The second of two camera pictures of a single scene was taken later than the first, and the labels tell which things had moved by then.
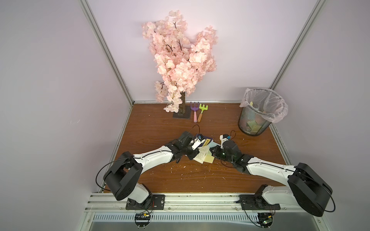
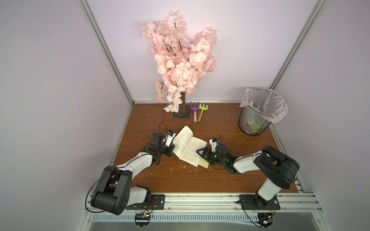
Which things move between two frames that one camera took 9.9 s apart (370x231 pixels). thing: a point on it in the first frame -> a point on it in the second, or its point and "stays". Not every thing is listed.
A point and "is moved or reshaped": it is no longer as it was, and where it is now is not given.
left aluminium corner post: x=106 y=52 stays
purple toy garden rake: x=195 y=111 stays
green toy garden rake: x=202 y=109 stays
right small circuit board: x=265 y=219 stays
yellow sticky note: x=208 y=159 is moved or reshaped
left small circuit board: x=142 y=220 stays
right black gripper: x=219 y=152 -> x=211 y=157
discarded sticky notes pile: x=252 y=126 stays
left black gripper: x=191 y=155 -> x=169 y=148
